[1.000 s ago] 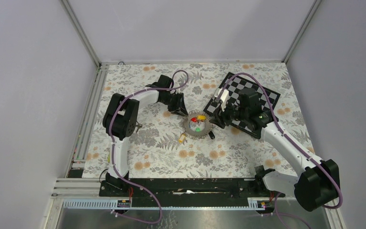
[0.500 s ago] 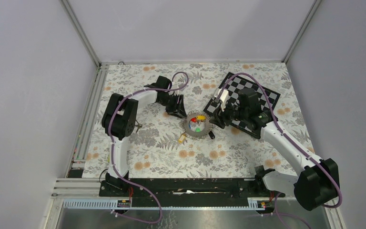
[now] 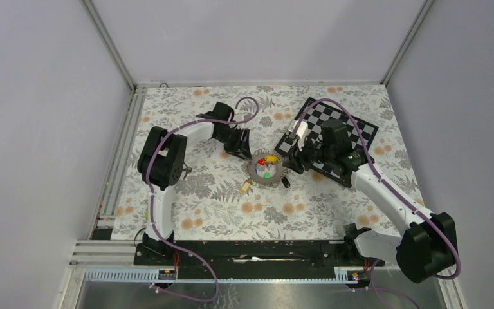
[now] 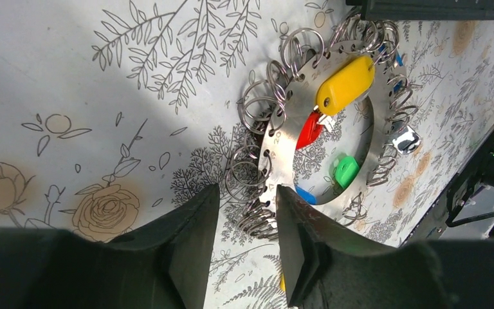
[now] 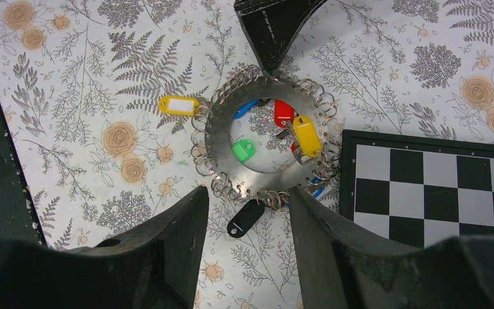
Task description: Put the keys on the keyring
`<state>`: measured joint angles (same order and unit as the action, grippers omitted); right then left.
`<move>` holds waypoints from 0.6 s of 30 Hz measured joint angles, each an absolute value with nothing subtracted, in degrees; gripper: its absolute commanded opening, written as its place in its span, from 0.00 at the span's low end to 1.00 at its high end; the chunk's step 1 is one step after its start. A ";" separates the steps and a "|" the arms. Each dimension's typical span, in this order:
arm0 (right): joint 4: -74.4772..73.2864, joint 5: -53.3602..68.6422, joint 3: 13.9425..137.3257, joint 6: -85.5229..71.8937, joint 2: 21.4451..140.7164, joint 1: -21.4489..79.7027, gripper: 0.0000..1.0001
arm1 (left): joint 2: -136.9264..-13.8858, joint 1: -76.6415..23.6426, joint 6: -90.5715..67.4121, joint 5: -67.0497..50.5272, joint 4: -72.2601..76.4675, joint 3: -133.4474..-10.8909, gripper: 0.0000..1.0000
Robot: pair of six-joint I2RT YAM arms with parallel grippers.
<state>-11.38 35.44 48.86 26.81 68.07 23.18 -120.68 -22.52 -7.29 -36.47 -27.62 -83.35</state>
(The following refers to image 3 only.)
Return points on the small key with carabiner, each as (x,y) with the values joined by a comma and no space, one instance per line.
(186,171)

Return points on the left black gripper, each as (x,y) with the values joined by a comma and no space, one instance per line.
(240,147)

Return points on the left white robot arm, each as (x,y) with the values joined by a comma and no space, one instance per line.
(162,162)

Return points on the floral tablecloth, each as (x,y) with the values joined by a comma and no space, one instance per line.
(209,204)

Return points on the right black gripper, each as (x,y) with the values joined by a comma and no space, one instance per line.
(293,161)

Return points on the black key fob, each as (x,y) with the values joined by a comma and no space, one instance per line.
(286,182)

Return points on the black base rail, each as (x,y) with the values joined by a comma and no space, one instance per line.
(313,260)

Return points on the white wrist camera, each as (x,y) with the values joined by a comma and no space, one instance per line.
(243,118)
(298,131)

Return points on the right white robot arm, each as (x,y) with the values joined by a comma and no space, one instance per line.
(427,242)

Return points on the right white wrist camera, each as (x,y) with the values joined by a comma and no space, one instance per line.
(298,131)

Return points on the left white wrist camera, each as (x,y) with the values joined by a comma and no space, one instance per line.
(243,118)

